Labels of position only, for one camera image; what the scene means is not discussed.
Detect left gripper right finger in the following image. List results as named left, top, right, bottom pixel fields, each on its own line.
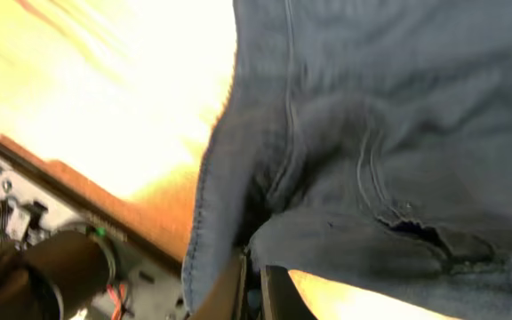
left=260, top=266, right=316, bottom=320

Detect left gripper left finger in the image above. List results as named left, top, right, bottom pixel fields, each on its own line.
left=188, top=253, right=248, bottom=320

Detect dark navy blue shorts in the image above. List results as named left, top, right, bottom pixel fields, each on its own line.
left=182, top=0, right=512, bottom=319

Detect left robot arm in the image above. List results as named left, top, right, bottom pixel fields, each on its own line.
left=0, top=229, right=313, bottom=320

